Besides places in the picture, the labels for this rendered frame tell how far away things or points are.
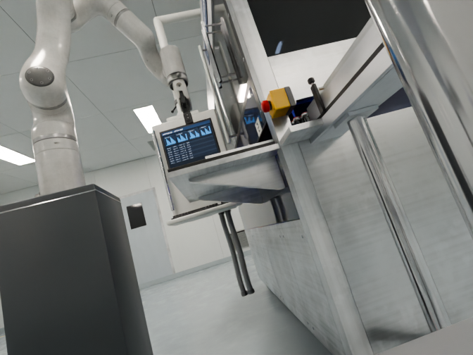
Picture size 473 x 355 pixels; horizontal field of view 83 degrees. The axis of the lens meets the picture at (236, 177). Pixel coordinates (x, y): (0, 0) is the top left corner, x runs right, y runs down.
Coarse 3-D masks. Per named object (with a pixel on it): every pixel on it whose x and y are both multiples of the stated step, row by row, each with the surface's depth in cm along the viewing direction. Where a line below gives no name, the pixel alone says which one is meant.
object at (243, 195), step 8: (216, 192) 149; (224, 192) 149; (232, 192) 149; (240, 192) 149; (248, 192) 150; (256, 192) 150; (208, 200) 148; (216, 200) 148; (224, 200) 148; (232, 200) 148; (240, 200) 148; (248, 200) 149; (256, 200) 149
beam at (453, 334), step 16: (464, 320) 14; (432, 336) 14; (448, 336) 14; (464, 336) 13; (384, 352) 14; (400, 352) 13; (416, 352) 13; (432, 352) 13; (448, 352) 12; (464, 352) 12
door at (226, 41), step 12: (216, 0) 132; (216, 12) 139; (216, 24) 147; (228, 24) 122; (216, 36) 156; (228, 36) 128; (228, 48) 135; (228, 60) 142; (240, 60) 118; (228, 72) 151; (240, 72) 124; (240, 84) 130; (240, 96) 138; (240, 108) 146
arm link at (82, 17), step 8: (80, 0) 102; (88, 0) 101; (96, 0) 102; (104, 0) 102; (112, 0) 103; (80, 8) 103; (88, 8) 103; (96, 8) 103; (104, 8) 103; (112, 8) 103; (120, 8) 103; (128, 8) 107; (80, 16) 104; (88, 16) 104; (104, 16) 106; (112, 16) 104; (72, 24) 104; (80, 24) 106; (112, 24) 107; (72, 32) 107
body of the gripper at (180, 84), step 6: (174, 84) 104; (180, 84) 105; (186, 84) 110; (174, 90) 106; (180, 90) 103; (186, 90) 103; (180, 96) 113; (186, 96) 103; (180, 102) 104; (186, 102) 105; (180, 108) 108
